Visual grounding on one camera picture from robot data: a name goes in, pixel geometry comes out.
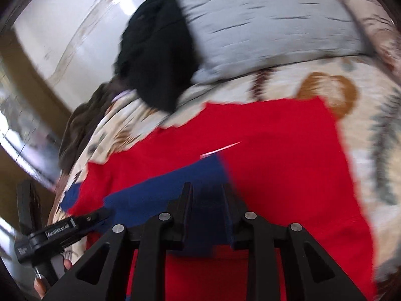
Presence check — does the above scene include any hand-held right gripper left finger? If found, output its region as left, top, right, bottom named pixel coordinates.
left=42, top=182, right=194, bottom=301

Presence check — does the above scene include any beige striped pillow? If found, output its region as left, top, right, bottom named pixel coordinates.
left=338, top=0, right=401, bottom=80

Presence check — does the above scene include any leaf print fleece blanket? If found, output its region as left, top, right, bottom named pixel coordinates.
left=47, top=53, right=401, bottom=293

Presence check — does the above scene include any red sweater with blue trim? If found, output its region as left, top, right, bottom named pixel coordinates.
left=61, top=97, right=379, bottom=301

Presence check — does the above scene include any person's left hand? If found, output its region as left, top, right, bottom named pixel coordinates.
left=33, top=257, right=76, bottom=300

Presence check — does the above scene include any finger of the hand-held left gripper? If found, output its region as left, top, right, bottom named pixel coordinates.
left=73, top=207, right=112, bottom=235

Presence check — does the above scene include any black cloth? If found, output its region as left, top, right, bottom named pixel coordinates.
left=114, top=0, right=205, bottom=115

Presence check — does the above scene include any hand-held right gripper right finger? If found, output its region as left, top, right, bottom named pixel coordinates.
left=222, top=182, right=368, bottom=301

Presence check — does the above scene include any grey quilted pillow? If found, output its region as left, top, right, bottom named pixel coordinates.
left=171, top=0, right=374, bottom=85

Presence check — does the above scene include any dark brown fuzzy blanket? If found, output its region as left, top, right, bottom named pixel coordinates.
left=58, top=75, right=139, bottom=176

